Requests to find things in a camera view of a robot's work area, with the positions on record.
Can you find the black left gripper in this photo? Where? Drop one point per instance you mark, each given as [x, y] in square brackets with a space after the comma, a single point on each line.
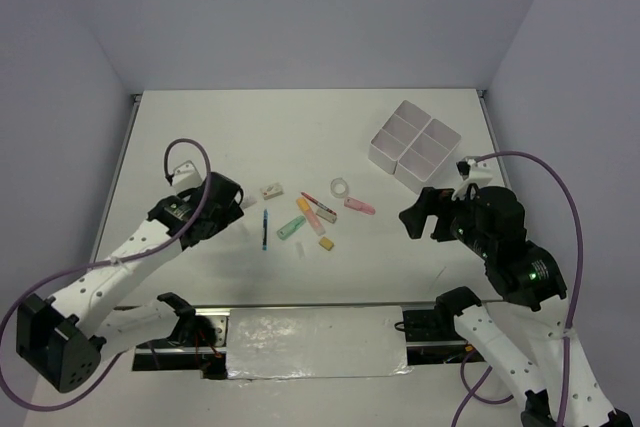
[228, 216]

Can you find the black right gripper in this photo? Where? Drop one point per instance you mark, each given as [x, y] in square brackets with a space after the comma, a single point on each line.
[431, 200]

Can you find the blue gel pen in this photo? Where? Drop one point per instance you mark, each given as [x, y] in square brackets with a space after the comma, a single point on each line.
[265, 224]

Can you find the clear plastic pen cap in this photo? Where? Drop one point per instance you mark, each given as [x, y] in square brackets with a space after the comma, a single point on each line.
[300, 250]

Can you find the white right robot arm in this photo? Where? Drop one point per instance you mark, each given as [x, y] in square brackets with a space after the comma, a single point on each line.
[556, 385]

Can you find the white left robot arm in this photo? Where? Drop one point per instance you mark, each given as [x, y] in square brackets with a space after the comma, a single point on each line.
[66, 336]

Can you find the orange grey highlighter marker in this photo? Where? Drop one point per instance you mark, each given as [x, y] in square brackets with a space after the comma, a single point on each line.
[248, 201]

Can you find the white staples box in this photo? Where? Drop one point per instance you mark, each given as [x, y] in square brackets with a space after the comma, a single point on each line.
[271, 191]

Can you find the white right storage container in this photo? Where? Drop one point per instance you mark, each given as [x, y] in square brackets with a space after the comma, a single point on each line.
[427, 153]

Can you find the white storage container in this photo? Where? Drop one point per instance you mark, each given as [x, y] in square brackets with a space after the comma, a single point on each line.
[427, 153]
[396, 135]

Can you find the pink correction tape dispenser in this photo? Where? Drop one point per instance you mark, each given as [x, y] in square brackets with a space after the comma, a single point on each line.
[360, 206]

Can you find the white left storage container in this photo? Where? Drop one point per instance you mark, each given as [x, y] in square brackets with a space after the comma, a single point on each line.
[396, 135]

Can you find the yellow pink highlighter marker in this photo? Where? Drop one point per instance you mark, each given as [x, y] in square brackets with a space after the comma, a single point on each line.
[310, 216]

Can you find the clear adhesive tape roll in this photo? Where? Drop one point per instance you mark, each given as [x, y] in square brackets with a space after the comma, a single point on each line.
[339, 188]

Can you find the white eraser in sleeve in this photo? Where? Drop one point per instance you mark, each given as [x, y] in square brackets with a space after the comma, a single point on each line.
[326, 215]

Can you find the yellow eraser block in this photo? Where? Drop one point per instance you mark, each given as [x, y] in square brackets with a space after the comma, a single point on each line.
[326, 243]

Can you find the silver foil covered panel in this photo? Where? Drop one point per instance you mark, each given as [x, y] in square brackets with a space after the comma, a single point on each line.
[306, 343]

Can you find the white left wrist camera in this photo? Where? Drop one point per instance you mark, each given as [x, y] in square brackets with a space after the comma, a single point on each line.
[185, 176]

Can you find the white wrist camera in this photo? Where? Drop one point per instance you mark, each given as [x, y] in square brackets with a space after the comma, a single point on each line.
[471, 173]
[185, 176]

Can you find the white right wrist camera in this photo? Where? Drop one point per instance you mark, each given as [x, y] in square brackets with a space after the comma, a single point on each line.
[471, 173]

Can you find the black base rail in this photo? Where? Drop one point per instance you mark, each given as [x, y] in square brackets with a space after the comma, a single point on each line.
[429, 341]

